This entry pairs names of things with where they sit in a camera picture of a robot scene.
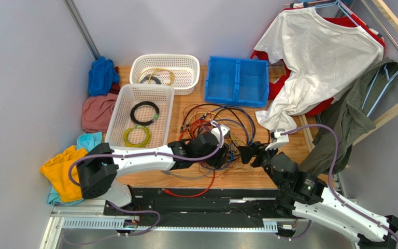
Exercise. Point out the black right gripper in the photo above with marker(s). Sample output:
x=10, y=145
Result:
x=257, y=155

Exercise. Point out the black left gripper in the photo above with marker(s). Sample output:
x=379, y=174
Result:
x=220, y=158

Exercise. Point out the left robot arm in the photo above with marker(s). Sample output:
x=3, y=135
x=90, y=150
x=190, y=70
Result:
x=98, y=171

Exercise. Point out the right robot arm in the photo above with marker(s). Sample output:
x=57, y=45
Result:
x=303, y=195

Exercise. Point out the blue divided bin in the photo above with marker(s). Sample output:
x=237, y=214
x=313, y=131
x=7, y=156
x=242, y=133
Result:
x=235, y=81

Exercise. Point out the red garment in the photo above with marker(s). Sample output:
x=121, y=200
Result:
x=350, y=20

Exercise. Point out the white rectangular basket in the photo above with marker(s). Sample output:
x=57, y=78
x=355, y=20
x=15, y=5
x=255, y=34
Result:
x=145, y=103

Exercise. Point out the white oval basket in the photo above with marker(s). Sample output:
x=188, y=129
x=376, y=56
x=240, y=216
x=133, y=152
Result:
x=179, y=71

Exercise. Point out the olive green garment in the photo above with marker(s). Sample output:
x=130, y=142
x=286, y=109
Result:
x=347, y=121

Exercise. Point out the black coil in oval basket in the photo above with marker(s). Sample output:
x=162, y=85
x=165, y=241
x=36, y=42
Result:
x=150, y=79

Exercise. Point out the white t-shirt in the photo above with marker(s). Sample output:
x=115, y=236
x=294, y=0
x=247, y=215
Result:
x=316, y=58

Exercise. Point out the pink cloth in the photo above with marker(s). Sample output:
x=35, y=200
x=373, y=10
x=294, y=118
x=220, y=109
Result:
x=97, y=112

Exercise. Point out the cyan cloth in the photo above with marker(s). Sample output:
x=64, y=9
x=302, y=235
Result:
x=89, y=141

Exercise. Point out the blue cloth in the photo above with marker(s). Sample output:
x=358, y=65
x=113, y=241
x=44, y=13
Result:
x=102, y=76

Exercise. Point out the yellow cloth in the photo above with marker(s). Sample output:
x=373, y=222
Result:
x=63, y=190

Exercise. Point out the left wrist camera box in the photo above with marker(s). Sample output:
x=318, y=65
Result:
x=222, y=131

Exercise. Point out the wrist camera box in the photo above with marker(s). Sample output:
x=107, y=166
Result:
x=278, y=139
x=222, y=131

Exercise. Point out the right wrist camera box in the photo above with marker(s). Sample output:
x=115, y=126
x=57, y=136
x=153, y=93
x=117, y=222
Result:
x=278, y=139

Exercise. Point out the wooden clothes rack frame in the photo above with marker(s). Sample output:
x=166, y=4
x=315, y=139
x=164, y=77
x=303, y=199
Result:
x=385, y=69

